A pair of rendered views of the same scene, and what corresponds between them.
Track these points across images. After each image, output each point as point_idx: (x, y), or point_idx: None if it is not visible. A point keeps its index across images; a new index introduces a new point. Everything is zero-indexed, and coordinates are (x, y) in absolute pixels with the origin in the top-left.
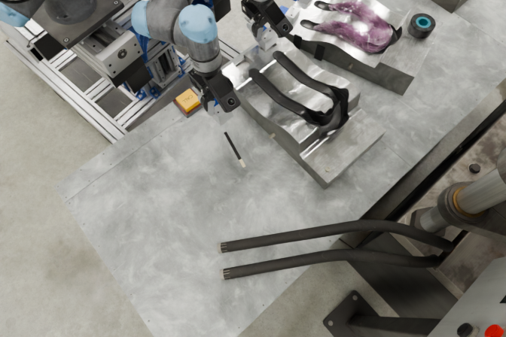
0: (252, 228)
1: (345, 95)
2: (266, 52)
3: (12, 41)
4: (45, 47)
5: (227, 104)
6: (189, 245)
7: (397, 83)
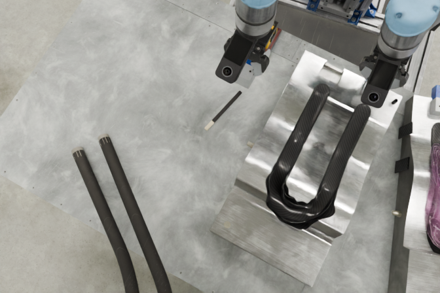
0: (137, 164)
1: (326, 213)
2: (361, 95)
3: None
4: None
5: (222, 68)
6: (98, 106)
7: (395, 286)
